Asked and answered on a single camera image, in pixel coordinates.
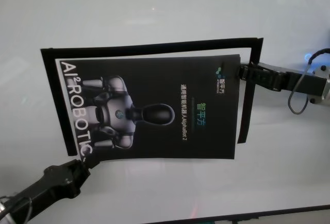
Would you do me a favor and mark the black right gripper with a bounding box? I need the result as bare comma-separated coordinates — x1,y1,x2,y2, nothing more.
221,60,328,98

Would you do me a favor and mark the black robot print poster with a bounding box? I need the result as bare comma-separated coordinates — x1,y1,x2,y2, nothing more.
55,53,241,163

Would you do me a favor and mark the black tape frame outline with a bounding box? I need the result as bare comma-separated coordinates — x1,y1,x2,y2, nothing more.
40,37,264,158

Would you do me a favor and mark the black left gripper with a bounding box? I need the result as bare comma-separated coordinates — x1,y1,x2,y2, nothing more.
10,156,102,209

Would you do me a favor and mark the grey left arm cable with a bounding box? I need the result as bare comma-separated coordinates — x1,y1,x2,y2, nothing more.
0,194,33,217

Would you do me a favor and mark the thin grey cable loop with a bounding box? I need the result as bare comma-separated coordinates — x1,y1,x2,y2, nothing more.
288,49,330,114

